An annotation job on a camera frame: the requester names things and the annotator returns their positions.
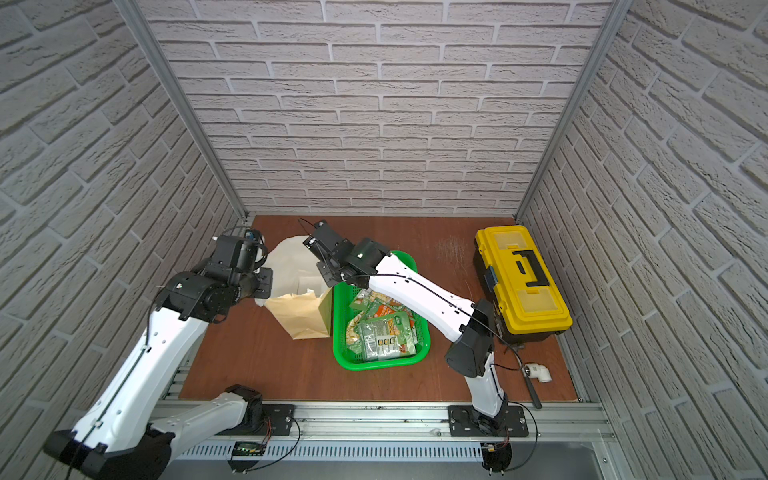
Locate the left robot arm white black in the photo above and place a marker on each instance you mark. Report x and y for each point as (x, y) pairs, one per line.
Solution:
(116, 438)

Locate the aluminium corner post left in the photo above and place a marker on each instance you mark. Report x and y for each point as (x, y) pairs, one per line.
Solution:
(141, 31)

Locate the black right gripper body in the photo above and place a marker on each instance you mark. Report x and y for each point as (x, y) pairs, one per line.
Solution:
(329, 272)

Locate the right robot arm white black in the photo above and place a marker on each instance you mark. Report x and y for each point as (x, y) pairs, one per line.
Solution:
(466, 324)

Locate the yellow black toolbox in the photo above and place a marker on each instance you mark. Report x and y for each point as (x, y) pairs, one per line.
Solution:
(529, 304)

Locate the brown paper bag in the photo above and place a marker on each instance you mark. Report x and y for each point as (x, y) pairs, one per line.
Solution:
(299, 300)

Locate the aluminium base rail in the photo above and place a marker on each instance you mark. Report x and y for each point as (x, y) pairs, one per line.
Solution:
(409, 431)

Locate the white pipe elbow fitting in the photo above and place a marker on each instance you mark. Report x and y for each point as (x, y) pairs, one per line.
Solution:
(537, 372)

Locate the green white condiment packet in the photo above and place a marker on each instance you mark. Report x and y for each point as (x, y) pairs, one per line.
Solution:
(385, 338)

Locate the aluminium corner post right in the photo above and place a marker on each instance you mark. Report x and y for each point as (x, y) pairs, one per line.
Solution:
(614, 19)

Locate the aluminium corner post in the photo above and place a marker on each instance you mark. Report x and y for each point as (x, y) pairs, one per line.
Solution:
(614, 19)
(141, 31)

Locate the green plastic basket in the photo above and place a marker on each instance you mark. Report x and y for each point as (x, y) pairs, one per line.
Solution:
(346, 341)

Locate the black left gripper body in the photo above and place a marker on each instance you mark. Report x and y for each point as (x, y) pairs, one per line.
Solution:
(260, 282)

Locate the black tool handle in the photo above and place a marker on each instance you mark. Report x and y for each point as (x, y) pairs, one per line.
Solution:
(535, 400)

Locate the green condiment packet top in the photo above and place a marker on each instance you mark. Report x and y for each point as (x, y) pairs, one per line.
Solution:
(374, 304)

